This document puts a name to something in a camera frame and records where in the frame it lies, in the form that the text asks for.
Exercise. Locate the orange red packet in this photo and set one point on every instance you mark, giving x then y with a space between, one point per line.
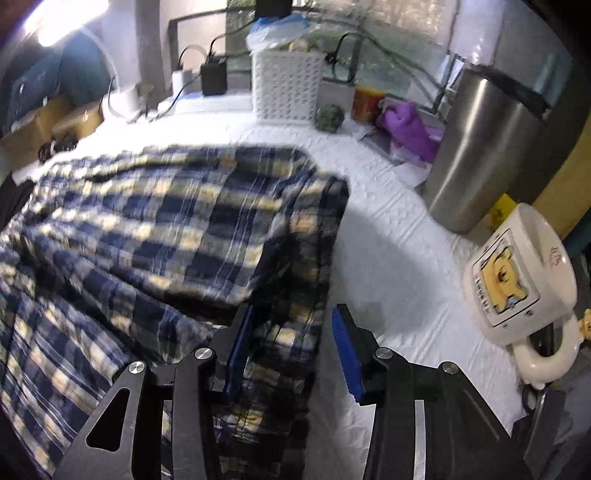
367 104

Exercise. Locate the cardboard box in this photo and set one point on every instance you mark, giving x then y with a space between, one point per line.
20 147

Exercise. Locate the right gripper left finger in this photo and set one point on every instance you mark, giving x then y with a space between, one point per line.
122 437

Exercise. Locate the stainless steel tumbler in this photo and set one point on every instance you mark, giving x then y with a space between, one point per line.
491 127

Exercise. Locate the white desk lamp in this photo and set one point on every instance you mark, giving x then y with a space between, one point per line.
110 27

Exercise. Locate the white perforated plastic basket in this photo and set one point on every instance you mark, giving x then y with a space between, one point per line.
285 86

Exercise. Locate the black power adapter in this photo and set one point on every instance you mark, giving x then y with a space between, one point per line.
214 77

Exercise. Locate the blue yellow plaid pants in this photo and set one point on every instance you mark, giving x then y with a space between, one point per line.
145 256

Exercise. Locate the black folded garment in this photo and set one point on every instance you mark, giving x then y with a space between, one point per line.
13 198

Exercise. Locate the blue plastic bag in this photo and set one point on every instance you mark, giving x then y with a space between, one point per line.
272 32

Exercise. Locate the white bear cartoon mug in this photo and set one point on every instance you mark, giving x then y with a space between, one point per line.
520 282

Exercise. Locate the small dark green ball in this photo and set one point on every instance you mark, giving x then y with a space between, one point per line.
329 118

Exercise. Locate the white charger block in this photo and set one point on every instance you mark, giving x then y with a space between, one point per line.
181 82

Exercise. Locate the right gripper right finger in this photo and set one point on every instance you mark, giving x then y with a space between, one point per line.
464 438

